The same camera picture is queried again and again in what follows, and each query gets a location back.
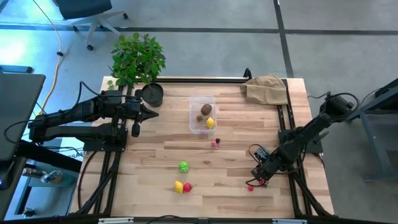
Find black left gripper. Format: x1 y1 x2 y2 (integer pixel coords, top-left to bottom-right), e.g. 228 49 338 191
126 90 159 138

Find clear plastic tupperware container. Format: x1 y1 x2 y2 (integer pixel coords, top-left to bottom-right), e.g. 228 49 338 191
188 95 218 135

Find green plant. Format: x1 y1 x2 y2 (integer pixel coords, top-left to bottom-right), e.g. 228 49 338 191
108 32 167 108

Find tan cloth bag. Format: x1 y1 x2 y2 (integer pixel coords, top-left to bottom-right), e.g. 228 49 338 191
241 73 289 106

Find white paper label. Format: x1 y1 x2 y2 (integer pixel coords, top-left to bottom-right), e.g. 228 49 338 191
58 138 94 162

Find dark grey side stand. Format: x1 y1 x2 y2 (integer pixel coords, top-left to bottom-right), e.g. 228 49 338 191
343 77 398 183

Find clear water bottle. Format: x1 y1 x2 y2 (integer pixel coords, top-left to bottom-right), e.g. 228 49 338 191
40 170 63 184

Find office chair with white base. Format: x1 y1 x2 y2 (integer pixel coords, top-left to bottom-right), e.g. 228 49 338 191
52 0 129 52

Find dark grey desk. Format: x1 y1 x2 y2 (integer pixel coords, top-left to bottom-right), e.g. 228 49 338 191
0 73 47 162

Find brown bottle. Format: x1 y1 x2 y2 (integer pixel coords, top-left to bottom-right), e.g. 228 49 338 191
21 167 43 178

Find black flat device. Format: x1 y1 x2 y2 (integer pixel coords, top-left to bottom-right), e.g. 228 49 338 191
0 64 34 74

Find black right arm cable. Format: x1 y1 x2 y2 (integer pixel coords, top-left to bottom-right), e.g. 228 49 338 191
244 142 271 188

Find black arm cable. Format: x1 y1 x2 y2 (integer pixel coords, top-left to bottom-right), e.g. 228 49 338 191
244 142 271 188
78 80 142 103

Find black frame side rails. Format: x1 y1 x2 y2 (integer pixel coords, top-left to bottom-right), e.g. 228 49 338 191
278 79 333 217
74 85 131 216

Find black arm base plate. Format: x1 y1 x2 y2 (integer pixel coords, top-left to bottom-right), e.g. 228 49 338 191
278 129 330 154
83 128 128 152

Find white bracket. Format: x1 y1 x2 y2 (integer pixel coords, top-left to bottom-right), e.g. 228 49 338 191
98 217 135 224
272 218 308 224

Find black frame front rail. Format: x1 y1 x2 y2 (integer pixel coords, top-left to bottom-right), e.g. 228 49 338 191
0 213 398 224

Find black frame rail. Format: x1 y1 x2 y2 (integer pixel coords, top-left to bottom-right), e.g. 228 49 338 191
154 76 249 84
0 213 398 224

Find black frame back rail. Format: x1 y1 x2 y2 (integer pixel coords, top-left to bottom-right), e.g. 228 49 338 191
154 76 249 84

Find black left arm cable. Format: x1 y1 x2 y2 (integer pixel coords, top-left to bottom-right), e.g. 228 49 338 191
78 80 142 103

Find yellow floor cable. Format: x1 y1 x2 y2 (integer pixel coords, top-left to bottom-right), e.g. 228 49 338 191
32 0 63 121

